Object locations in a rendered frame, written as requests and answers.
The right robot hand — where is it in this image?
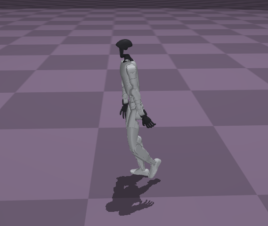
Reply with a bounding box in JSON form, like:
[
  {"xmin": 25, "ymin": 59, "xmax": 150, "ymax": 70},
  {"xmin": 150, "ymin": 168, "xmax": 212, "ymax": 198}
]
[{"xmin": 120, "ymin": 99, "xmax": 129, "ymax": 119}]

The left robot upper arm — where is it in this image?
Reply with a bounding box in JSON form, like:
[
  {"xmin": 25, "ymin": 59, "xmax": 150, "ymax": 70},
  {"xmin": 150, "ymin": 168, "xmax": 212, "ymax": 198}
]
[{"xmin": 126, "ymin": 64, "xmax": 139, "ymax": 96}]

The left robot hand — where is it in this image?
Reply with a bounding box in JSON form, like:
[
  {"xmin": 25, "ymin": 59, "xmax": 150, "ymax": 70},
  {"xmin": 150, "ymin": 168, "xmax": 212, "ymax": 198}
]
[{"xmin": 140, "ymin": 109, "xmax": 156, "ymax": 128}]

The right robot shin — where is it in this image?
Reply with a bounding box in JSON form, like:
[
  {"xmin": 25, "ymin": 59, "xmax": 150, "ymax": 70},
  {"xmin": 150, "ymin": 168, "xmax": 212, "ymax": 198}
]
[{"xmin": 136, "ymin": 143, "xmax": 145, "ymax": 171}]

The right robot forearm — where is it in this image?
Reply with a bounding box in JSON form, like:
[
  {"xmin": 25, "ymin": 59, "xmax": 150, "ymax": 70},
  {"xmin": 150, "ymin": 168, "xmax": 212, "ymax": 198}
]
[{"xmin": 122, "ymin": 87, "xmax": 129, "ymax": 104}]

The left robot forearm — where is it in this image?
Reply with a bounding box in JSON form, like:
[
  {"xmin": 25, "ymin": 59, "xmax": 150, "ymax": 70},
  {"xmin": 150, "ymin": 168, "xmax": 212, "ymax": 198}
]
[{"xmin": 132, "ymin": 89, "xmax": 145, "ymax": 116}]

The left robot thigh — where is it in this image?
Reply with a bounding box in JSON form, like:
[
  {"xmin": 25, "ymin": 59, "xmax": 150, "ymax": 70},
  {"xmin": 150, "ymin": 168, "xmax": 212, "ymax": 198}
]
[{"xmin": 127, "ymin": 107, "xmax": 142, "ymax": 153}]

